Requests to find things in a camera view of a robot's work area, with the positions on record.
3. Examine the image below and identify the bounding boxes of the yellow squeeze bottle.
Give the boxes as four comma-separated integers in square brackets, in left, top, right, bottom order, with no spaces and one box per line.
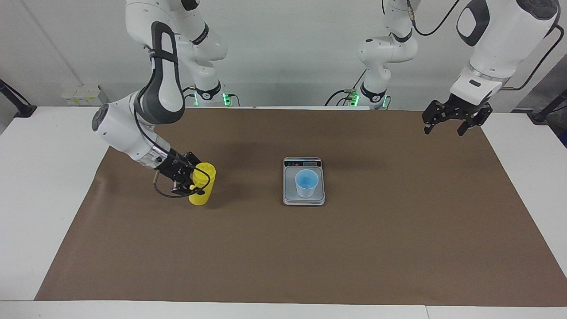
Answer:
[188,163,217,206]

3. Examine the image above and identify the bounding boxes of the light blue plastic cup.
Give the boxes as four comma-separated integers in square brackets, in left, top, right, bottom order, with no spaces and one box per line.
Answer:
[295,169,319,198]

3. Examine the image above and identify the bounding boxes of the silver digital kitchen scale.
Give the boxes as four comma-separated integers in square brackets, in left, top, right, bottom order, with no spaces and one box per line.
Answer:
[283,156,326,206]

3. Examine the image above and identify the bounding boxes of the black clamp stand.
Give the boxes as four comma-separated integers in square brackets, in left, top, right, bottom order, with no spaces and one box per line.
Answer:
[532,89,567,123]
[0,79,37,118]

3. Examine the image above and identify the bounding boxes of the brown paper mat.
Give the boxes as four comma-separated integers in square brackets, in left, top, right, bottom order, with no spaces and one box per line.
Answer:
[35,106,567,307]

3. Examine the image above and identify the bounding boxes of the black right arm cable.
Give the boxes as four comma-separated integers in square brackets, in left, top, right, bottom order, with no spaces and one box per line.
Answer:
[133,49,205,198]

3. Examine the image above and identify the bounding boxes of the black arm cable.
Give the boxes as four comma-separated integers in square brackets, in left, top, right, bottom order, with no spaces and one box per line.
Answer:
[408,0,563,89]
[133,49,205,198]

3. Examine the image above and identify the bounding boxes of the black right base cable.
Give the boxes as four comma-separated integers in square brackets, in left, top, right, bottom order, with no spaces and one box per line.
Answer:
[179,86,198,107]

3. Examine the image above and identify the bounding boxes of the black base cable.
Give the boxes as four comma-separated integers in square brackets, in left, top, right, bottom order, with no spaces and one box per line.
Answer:
[179,86,198,107]
[324,69,368,107]

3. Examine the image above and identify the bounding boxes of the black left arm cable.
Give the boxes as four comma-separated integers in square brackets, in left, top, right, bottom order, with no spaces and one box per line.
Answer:
[408,0,563,89]

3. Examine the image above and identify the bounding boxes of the black left base cable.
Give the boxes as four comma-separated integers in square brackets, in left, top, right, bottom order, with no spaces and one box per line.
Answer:
[324,69,368,107]

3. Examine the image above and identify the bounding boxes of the white wall socket box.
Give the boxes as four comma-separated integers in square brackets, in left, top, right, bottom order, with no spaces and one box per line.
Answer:
[61,86,103,106]

